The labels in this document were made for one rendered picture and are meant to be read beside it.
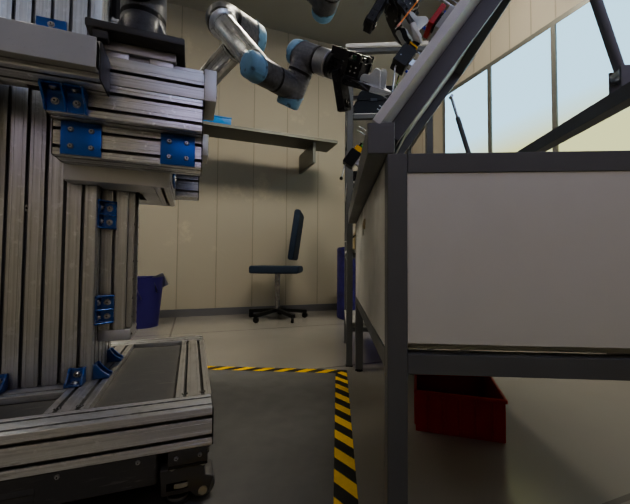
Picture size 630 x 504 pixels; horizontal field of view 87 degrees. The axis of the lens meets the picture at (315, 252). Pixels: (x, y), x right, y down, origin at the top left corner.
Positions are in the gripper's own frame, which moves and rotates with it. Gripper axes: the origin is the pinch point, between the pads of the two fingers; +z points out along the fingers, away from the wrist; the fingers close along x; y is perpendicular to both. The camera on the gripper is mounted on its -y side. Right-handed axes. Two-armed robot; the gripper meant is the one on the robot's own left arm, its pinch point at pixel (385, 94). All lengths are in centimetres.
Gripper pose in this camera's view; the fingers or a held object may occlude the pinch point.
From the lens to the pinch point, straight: 102.3
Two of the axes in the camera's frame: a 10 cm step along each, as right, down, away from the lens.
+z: 7.5, 5.1, -4.1
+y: 2.3, -7.9, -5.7
